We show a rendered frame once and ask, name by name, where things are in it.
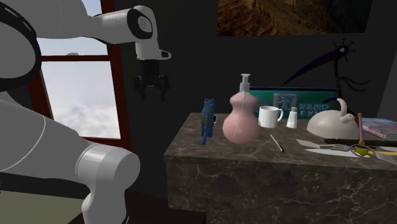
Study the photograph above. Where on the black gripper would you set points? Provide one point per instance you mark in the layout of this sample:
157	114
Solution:
150	73

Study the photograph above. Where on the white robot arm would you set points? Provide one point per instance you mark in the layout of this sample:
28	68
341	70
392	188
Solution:
37	145

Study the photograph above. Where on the red framed window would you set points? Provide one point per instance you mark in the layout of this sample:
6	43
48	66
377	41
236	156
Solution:
116	93

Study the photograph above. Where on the blue cat figure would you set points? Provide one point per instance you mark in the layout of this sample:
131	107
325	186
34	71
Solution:
207	119

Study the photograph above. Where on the small white phone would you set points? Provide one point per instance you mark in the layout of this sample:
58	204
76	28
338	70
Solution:
215	119

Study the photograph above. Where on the pink soap dispenser bottle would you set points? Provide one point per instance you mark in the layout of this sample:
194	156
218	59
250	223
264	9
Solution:
241	122

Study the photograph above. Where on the white mug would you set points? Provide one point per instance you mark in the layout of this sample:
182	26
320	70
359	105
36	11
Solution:
268	117

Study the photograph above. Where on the dark robot stand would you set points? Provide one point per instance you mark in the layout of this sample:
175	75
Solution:
155	209

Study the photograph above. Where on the black white pen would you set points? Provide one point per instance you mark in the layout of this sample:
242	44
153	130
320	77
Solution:
276	143

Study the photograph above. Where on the white salt shaker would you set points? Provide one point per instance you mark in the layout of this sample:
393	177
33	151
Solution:
292	119

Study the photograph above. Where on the green exit sign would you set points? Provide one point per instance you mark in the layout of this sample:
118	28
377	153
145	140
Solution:
307	104

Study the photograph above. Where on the white dome-shaped kettle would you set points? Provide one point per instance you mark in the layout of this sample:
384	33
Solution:
332	125

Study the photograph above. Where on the black purple scythe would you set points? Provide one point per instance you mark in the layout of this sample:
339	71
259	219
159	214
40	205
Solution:
336	66

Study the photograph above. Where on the colourful book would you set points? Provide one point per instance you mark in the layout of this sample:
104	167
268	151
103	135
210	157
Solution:
381	127

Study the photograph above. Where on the brown landscape wall picture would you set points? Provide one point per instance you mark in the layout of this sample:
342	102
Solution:
291	17

